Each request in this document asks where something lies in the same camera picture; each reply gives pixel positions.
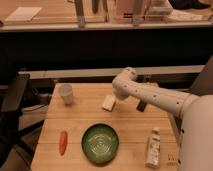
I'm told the white paper sheet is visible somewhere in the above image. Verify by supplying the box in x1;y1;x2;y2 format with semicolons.
5;7;41;22

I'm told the white sponge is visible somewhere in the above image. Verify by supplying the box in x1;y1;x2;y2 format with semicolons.
102;95;116;111

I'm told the orange carrot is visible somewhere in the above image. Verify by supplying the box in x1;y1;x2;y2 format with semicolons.
59;131;68;155

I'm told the black eraser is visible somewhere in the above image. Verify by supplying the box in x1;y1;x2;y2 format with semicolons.
136;101;147;112

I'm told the white plastic bottle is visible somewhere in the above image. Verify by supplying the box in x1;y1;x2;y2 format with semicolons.
145;127;160;168

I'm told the green round plate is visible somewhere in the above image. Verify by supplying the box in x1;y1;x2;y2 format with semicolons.
81;123;119;164

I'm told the white paper cup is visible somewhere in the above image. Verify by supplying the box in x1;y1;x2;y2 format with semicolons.
59;84;73;105

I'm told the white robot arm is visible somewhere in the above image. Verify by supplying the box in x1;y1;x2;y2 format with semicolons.
112;67;213;171

